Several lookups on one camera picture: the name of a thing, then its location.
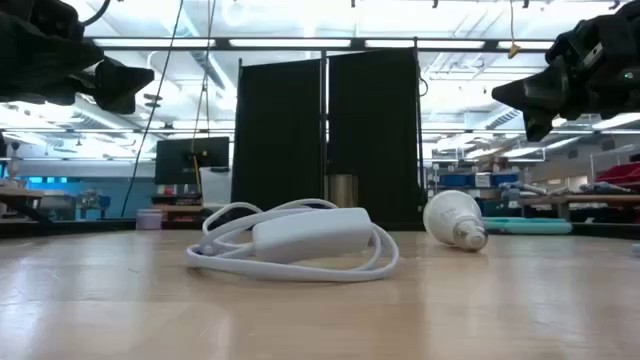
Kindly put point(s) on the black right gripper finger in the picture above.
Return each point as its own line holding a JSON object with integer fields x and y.
{"x": 540, "y": 125}
{"x": 537, "y": 90}

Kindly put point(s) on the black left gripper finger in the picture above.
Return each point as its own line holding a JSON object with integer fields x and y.
{"x": 122, "y": 87}

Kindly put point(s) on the white lightbulb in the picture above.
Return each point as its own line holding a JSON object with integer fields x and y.
{"x": 450, "y": 217}

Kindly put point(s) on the brass lamp socket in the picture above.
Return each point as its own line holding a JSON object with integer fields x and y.
{"x": 342, "y": 190}

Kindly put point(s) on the yellow hanging tag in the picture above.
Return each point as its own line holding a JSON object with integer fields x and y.
{"x": 514, "y": 50}

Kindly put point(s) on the blue storage bin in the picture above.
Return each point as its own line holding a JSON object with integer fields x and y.
{"x": 505, "y": 179}
{"x": 455, "y": 180}

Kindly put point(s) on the wooden workbench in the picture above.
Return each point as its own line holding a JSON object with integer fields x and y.
{"x": 20, "y": 197}
{"x": 580, "y": 199}

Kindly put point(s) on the black monitor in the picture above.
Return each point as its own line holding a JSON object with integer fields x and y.
{"x": 172, "y": 160}

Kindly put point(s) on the red storage bin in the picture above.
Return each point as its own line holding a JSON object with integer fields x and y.
{"x": 622, "y": 175}

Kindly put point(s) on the teal calculator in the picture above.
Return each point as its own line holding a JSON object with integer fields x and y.
{"x": 530, "y": 227}

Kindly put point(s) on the clear plastic bin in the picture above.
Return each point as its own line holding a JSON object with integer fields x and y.
{"x": 216, "y": 187}

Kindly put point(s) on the black horizontal ceiling beam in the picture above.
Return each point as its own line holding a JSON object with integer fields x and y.
{"x": 360, "y": 44}

